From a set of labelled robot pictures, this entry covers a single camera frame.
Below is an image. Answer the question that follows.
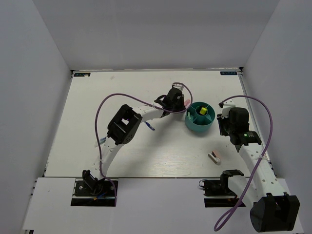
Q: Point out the corner table label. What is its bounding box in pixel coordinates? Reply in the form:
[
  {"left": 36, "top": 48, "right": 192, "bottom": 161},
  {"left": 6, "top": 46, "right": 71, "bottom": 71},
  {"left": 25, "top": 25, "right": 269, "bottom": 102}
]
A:
[
  {"left": 74, "top": 73, "right": 91, "bottom": 77},
  {"left": 220, "top": 71, "right": 237, "bottom": 76}
]

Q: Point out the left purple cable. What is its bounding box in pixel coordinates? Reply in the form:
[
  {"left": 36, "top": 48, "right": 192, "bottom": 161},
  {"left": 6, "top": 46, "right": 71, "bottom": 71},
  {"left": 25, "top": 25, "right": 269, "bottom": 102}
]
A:
[{"left": 94, "top": 83, "right": 193, "bottom": 207}]

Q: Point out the pink white eraser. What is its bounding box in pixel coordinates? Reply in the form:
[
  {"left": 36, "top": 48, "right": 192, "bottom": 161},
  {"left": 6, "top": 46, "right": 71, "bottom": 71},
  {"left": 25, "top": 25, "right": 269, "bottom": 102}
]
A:
[{"left": 208, "top": 150, "right": 221, "bottom": 165}]

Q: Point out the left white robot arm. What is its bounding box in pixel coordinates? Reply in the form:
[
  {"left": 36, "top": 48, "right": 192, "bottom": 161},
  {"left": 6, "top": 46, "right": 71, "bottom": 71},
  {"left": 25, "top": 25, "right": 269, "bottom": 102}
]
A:
[{"left": 82, "top": 82, "right": 187, "bottom": 195}]

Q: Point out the yellow cap black highlighter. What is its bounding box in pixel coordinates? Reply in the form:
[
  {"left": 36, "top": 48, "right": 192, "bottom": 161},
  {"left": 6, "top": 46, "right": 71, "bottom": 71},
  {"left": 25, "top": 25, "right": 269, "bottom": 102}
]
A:
[{"left": 199, "top": 107, "right": 208, "bottom": 116}]

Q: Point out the blue ballpoint pen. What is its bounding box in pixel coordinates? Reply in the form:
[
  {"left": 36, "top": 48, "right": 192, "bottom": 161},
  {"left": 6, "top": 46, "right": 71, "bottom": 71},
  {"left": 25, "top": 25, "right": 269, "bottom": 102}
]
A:
[{"left": 144, "top": 121, "right": 155, "bottom": 131}]

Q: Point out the purple cable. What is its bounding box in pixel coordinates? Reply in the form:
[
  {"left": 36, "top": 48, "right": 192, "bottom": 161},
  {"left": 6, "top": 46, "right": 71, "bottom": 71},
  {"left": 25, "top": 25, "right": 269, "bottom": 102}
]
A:
[
  {"left": 213, "top": 95, "right": 275, "bottom": 232},
  {"left": 94, "top": 83, "right": 193, "bottom": 207}
]

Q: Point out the right corner table label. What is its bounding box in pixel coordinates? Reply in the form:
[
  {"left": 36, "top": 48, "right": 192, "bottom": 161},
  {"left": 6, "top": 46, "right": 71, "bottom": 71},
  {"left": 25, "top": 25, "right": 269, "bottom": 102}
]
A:
[{"left": 220, "top": 71, "right": 237, "bottom": 76}]

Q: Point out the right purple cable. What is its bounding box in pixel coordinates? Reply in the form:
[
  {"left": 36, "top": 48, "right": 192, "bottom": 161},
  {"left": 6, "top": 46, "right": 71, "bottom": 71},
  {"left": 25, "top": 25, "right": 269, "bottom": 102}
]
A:
[{"left": 213, "top": 95, "right": 275, "bottom": 232}]

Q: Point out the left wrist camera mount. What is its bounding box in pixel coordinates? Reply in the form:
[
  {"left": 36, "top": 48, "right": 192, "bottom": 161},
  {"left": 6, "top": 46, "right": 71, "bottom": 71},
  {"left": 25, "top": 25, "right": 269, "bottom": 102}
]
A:
[{"left": 172, "top": 82, "right": 184, "bottom": 91}]

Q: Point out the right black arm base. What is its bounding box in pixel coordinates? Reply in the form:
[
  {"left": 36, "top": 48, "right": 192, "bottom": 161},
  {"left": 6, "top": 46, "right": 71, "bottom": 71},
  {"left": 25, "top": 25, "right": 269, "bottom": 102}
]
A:
[{"left": 198, "top": 170, "right": 244, "bottom": 208}]

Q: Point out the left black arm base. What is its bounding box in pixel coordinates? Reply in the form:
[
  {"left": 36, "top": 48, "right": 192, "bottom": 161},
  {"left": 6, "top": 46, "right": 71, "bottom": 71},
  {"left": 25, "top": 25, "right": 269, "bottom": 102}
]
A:
[{"left": 71, "top": 180, "right": 116, "bottom": 207}]

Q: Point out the pink highlighter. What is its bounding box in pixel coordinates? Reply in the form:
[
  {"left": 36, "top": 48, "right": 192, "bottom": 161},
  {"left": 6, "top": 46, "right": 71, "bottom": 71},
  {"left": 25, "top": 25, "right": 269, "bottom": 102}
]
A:
[{"left": 184, "top": 99, "right": 191, "bottom": 107}]

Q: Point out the left corner table label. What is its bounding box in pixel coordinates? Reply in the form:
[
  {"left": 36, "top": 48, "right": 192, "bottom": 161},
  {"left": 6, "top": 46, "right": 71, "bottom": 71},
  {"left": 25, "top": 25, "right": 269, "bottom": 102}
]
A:
[{"left": 74, "top": 73, "right": 91, "bottom": 77}]

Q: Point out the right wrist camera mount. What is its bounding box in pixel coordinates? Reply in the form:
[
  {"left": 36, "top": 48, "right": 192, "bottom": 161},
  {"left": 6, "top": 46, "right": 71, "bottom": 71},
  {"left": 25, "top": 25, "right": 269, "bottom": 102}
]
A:
[{"left": 219, "top": 99, "right": 236, "bottom": 118}]

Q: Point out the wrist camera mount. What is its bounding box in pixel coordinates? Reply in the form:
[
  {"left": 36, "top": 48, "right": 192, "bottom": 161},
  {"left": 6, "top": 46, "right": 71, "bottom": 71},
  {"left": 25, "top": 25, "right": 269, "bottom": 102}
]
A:
[
  {"left": 172, "top": 82, "right": 184, "bottom": 91},
  {"left": 219, "top": 99, "right": 236, "bottom": 118}
]

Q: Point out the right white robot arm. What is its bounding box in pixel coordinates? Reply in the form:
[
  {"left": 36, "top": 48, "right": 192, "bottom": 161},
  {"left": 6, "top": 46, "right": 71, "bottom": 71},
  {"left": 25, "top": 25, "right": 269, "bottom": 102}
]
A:
[{"left": 217, "top": 105, "right": 300, "bottom": 233}]

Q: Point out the teal round organizer container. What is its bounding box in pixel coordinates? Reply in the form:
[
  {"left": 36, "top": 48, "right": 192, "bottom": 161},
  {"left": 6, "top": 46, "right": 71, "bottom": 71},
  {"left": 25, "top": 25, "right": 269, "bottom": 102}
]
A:
[{"left": 185, "top": 101, "right": 215, "bottom": 133}]

